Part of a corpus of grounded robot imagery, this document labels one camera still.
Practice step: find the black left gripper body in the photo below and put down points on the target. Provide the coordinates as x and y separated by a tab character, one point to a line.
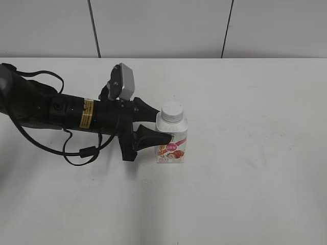
116	118

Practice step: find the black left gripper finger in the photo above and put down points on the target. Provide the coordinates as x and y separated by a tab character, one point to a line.
145	138
143	111

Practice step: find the white screw cap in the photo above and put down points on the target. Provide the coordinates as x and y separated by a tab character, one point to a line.
172	112

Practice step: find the white strawberry drink bottle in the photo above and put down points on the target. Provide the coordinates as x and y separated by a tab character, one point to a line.
174	151

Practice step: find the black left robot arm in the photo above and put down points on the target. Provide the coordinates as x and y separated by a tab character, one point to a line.
31	104

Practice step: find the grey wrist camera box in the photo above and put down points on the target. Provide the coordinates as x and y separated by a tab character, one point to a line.
121	84

